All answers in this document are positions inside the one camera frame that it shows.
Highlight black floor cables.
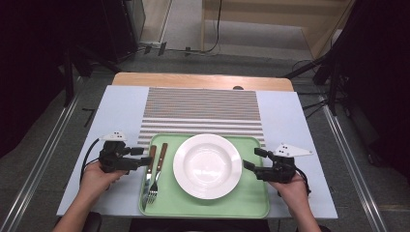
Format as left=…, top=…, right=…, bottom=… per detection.
left=128, top=41, right=221, bottom=58

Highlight light wooden shelf unit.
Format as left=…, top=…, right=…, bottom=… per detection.
left=200, top=0, right=356, bottom=61

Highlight black cabinet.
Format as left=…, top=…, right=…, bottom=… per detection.
left=100, top=0, right=147, bottom=65

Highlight white plate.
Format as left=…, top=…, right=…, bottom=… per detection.
left=172, top=133, right=244, bottom=201

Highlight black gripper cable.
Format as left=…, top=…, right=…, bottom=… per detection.
left=79, top=137, right=106, bottom=186
left=293, top=166, right=312, bottom=196

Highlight black hanging cable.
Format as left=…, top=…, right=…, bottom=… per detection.
left=204, top=0, right=223, bottom=54

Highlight metal floor rail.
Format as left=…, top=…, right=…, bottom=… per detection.
left=321, top=102, right=390, bottom=232
left=0, top=93, right=82, bottom=232

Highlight green tray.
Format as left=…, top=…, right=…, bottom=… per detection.
left=138, top=133, right=271, bottom=219

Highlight wooden handled knife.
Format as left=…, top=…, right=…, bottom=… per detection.
left=141, top=144, right=159, bottom=211

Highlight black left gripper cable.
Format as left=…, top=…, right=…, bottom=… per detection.
left=79, top=137, right=106, bottom=186

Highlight black metal stand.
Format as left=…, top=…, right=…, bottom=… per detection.
left=62, top=47, right=77, bottom=109
left=282, top=30, right=343, bottom=118

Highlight person's left hand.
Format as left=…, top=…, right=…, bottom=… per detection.
left=78, top=160, right=129, bottom=198

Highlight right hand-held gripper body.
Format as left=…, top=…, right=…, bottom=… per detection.
left=255, top=142, right=314, bottom=185

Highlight striped placemat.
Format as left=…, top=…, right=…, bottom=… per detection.
left=136, top=86, right=267, bottom=150

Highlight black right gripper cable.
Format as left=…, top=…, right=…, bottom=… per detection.
left=293, top=166, right=312, bottom=196

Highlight dark curtain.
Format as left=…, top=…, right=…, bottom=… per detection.
left=0, top=0, right=109, bottom=159
left=333, top=0, right=410, bottom=182

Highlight wooden handled fork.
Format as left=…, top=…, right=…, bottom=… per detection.
left=146, top=142, right=169, bottom=206

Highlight pale blue table board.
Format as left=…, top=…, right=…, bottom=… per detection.
left=56, top=84, right=339, bottom=220

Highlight person's dark clothing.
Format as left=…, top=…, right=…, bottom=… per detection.
left=128, top=217, right=273, bottom=232

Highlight person's right hand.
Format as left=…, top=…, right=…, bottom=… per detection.
left=268, top=175, right=312, bottom=211

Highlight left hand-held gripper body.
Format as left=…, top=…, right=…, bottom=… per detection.
left=98, top=130, right=143, bottom=174

